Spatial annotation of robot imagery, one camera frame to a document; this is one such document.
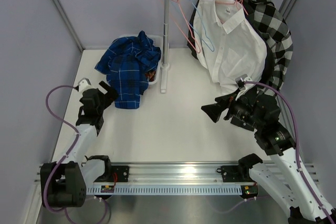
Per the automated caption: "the white plastic basket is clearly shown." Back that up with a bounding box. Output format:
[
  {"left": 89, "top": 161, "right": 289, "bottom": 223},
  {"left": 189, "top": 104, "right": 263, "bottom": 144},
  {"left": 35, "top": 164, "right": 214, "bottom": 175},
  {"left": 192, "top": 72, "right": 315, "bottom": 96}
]
[{"left": 114, "top": 30, "right": 163, "bottom": 85}]

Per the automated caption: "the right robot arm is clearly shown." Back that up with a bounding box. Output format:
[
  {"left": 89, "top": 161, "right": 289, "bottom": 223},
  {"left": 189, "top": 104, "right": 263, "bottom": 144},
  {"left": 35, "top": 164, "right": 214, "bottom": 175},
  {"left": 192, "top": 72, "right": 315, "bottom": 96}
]
[{"left": 201, "top": 93, "right": 335, "bottom": 223}]

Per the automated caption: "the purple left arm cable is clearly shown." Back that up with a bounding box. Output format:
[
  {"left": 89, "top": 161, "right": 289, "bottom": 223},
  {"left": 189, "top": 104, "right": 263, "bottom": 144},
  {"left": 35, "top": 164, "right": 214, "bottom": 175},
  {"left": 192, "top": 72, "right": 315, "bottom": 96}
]
[{"left": 41, "top": 84, "right": 79, "bottom": 213}]

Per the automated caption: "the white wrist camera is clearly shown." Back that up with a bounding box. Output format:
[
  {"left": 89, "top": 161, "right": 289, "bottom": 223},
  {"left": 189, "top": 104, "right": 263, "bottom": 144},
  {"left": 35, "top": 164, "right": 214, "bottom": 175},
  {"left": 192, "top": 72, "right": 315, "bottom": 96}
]
[
  {"left": 75, "top": 78, "right": 92, "bottom": 93},
  {"left": 235, "top": 74, "right": 253, "bottom": 101}
]

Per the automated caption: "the blue wire hanger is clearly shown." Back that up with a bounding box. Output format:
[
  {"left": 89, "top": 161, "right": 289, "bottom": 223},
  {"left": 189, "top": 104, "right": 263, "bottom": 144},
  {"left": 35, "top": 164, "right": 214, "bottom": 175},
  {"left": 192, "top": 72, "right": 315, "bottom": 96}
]
[{"left": 170, "top": 0, "right": 215, "bottom": 52}]

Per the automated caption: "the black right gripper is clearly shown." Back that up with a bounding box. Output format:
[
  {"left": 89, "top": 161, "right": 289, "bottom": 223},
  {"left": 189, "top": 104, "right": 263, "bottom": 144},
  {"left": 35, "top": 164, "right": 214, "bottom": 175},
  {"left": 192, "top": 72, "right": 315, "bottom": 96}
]
[{"left": 202, "top": 88, "right": 264, "bottom": 130}]

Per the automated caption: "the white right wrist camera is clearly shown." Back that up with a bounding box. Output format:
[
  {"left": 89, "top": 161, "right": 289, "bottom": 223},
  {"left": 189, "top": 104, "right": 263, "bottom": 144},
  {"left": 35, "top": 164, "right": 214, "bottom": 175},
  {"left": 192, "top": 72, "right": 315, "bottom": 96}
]
[{"left": 235, "top": 74, "right": 253, "bottom": 101}]

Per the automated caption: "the black white checked shirt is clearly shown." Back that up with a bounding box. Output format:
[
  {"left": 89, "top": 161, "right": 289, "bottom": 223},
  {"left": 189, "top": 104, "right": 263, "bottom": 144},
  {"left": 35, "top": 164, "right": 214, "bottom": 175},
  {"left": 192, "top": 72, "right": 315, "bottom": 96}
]
[{"left": 244, "top": 0, "right": 293, "bottom": 91}]

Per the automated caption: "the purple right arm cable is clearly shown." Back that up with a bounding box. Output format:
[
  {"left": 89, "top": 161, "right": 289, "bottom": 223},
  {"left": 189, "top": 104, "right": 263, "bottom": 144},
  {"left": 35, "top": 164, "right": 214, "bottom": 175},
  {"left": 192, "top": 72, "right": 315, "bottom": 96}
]
[{"left": 243, "top": 81, "right": 336, "bottom": 219}]

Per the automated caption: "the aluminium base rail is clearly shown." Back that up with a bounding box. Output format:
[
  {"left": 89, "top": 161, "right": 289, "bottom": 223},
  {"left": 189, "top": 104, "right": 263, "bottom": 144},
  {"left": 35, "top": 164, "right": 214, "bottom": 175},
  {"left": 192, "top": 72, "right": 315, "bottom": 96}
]
[{"left": 34, "top": 161, "right": 320, "bottom": 196}]

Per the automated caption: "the blue plaid shirt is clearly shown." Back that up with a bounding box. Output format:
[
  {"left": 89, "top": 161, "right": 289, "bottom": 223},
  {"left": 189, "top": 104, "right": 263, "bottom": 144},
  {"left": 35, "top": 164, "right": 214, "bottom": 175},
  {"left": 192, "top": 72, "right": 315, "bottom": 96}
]
[{"left": 95, "top": 31, "right": 161, "bottom": 110}]

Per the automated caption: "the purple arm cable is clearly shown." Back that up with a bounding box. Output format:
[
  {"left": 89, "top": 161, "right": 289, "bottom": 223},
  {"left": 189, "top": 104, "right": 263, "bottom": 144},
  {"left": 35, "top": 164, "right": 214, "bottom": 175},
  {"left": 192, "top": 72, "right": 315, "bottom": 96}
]
[
  {"left": 41, "top": 84, "right": 79, "bottom": 213},
  {"left": 243, "top": 81, "right": 336, "bottom": 219}
]

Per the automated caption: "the white slotted cable duct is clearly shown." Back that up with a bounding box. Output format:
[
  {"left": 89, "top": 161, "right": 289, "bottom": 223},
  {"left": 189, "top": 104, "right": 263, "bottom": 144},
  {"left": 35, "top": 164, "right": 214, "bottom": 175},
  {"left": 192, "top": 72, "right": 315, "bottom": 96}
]
[{"left": 87, "top": 184, "right": 243, "bottom": 196}]

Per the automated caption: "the red plaid shirt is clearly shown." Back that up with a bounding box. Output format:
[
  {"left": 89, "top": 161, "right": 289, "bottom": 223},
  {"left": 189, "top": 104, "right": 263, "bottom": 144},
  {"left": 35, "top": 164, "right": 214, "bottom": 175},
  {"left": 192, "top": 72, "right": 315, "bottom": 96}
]
[{"left": 145, "top": 70, "right": 156, "bottom": 82}]

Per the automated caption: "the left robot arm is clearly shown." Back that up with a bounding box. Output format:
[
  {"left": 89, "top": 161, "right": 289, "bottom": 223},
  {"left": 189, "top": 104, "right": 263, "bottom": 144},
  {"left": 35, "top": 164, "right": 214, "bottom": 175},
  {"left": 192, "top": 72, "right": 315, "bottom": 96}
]
[{"left": 40, "top": 78, "right": 118, "bottom": 212}]

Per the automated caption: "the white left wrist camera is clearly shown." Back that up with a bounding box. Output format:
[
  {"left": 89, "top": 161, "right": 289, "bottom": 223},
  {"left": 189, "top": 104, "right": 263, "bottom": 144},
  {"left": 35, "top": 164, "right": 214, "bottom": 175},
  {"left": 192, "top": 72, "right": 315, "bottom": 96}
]
[{"left": 75, "top": 78, "right": 92, "bottom": 93}]

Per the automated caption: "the pink wire hanger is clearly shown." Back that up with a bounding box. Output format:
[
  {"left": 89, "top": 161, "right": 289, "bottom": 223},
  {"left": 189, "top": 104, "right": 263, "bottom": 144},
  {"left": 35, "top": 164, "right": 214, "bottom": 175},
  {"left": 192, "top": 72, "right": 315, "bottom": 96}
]
[{"left": 155, "top": 0, "right": 202, "bottom": 54}]

